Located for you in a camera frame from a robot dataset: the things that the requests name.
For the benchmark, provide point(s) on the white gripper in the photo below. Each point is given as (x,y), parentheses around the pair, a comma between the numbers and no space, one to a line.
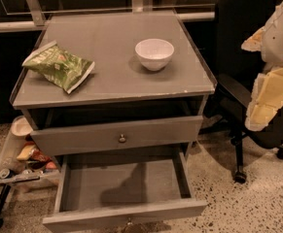
(279,43)

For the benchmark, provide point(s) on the grey drawer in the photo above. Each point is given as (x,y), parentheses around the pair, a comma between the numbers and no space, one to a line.
(117,135)
(116,187)

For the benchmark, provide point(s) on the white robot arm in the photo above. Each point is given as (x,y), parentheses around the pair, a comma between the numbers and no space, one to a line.
(267,92)

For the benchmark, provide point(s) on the grey drawer cabinet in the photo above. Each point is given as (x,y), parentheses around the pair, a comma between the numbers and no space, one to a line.
(119,89)

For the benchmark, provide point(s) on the black office chair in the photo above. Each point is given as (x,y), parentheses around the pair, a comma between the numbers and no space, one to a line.
(235,70)

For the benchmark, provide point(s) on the white ceramic bowl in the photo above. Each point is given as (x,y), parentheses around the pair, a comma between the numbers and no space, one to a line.
(154,54)

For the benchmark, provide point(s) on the green chip bag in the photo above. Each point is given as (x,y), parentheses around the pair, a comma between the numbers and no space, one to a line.
(59,66)

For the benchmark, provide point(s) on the metal railing bar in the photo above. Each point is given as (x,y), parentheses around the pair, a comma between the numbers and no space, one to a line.
(31,15)

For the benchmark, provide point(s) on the clear plastic snack bin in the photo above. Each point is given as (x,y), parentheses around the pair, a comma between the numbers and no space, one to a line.
(22,164)

